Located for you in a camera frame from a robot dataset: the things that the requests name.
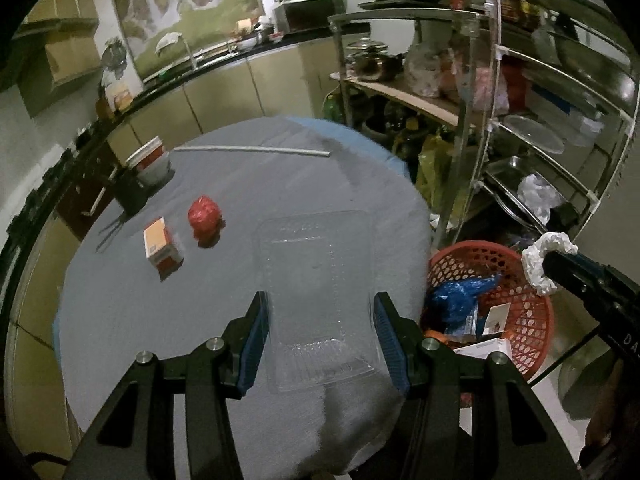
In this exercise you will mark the orange snack wrapper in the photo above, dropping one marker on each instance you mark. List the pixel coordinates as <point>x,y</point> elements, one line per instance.
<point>437,336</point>

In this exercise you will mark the white plastic bag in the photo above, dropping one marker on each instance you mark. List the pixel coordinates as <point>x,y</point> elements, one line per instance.
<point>540,197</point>

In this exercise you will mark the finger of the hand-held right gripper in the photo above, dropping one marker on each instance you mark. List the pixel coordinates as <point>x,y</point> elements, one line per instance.
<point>585,262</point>
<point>570,282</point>

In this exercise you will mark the white medicine box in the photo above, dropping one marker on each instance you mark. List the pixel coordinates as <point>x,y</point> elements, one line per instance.
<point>485,347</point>

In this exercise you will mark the white tissue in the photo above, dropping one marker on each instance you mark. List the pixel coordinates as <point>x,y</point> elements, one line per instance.
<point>535,265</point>

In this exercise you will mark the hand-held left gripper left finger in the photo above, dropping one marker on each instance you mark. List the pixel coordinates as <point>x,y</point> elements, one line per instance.
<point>255,342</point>

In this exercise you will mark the white plastic rod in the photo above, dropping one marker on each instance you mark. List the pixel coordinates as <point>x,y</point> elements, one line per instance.
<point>250,149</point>

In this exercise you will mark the small white carton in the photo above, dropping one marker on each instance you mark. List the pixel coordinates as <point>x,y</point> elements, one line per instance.
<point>496,320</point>

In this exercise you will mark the white cloth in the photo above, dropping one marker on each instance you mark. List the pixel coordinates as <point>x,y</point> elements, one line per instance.
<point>167,42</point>

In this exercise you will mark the small orange box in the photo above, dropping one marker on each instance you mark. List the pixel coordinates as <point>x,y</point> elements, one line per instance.
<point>160,245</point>

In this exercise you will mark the red plastic bag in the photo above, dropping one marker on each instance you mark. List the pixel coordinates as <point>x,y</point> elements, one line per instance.
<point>205,215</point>

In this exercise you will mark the red plastic basket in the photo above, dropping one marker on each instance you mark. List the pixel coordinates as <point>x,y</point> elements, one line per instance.
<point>530,320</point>

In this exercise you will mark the metal storage rack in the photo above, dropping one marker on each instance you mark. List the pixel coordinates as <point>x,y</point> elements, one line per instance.
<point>470,110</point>

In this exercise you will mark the steel box appliance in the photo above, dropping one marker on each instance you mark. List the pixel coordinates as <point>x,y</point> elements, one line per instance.
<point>310,12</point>

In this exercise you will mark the hanging metal strainer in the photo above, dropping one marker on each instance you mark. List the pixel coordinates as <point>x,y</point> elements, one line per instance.
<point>115,52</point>

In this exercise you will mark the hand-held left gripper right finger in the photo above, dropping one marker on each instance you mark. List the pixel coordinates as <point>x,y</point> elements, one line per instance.
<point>391,347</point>

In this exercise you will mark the beige wall cabinet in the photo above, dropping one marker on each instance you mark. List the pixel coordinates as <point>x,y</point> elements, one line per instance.
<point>65,60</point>

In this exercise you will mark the black container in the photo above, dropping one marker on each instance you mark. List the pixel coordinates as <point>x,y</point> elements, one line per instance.
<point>131,195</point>

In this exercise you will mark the clear plastic tray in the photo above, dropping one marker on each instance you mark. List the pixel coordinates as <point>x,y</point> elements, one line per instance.
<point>315,280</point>

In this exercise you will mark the steel pot with lid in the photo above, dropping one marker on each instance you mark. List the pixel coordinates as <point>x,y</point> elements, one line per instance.
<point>372,60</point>

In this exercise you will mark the metal faucet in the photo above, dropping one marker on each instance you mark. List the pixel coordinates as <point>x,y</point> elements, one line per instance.
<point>191,52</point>

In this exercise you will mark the waterfall wall poster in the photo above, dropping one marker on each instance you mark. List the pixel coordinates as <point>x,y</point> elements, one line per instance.
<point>190,5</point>

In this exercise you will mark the stack of paper bowls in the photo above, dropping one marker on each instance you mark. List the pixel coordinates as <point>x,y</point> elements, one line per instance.
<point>150,160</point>

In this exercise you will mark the kitchen counter cabinets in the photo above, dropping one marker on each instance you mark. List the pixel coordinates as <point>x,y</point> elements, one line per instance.
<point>225,90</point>

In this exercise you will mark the person's right forearm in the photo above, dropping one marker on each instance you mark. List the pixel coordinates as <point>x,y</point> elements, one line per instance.
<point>602,420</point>

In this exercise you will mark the yellow plastic bag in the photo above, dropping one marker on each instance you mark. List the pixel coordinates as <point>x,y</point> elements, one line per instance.
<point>434,170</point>

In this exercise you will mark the blue plastic bag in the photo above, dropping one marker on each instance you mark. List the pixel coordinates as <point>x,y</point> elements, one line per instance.
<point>455,300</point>

